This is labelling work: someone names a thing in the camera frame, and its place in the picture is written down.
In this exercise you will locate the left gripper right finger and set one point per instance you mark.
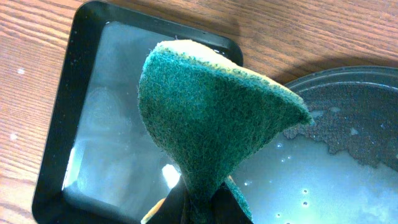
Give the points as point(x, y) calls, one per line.
point(225, 208)

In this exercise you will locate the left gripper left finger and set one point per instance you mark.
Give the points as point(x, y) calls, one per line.
point(175, 208)

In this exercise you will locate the green yellow sponge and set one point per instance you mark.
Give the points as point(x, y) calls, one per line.
point(210, 114)

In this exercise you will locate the black rectangular tray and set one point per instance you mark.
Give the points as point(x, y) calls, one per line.
point(99, 164)

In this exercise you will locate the black round tray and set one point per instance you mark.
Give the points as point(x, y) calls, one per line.
point(343, 169)

